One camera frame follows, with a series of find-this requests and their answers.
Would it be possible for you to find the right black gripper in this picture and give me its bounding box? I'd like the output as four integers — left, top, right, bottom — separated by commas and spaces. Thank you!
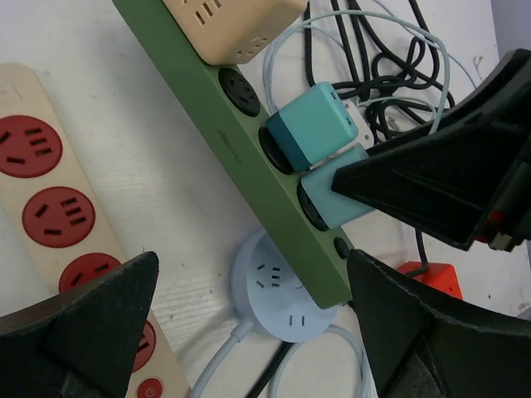
332, 49, 530, 252

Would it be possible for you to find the red cube socket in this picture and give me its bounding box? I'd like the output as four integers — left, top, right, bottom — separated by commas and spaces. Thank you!
414, 263, 463, 300

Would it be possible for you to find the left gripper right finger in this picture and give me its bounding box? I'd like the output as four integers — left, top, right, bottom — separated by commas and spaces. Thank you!
347, 250, 530, 397

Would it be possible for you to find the beige red power strip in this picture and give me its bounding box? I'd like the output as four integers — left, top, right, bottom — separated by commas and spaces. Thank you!
1, 63, 189, 397

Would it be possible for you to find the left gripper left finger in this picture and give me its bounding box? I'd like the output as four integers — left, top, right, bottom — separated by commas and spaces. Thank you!
1, 251, 159, 397

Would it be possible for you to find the orange cube adapter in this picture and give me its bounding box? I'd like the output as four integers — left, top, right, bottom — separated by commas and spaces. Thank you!
164, 0, 307, 66

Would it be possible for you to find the green power strip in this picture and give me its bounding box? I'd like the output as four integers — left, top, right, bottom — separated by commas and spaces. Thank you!
114, 1, 353, 308

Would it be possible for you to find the white charger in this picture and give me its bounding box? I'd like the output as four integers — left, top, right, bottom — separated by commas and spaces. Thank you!
343, 99, 374, 149

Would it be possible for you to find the teal plug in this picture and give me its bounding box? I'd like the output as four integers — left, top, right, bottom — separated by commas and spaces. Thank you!
301, 143, 373, 230
265, 82, 358, 172

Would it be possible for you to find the blue round socket base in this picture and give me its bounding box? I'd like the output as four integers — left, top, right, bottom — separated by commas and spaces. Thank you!
229, 229, 339, 343

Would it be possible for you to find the black power cable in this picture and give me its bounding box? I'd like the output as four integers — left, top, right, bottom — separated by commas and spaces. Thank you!
244, 0, 457, 398

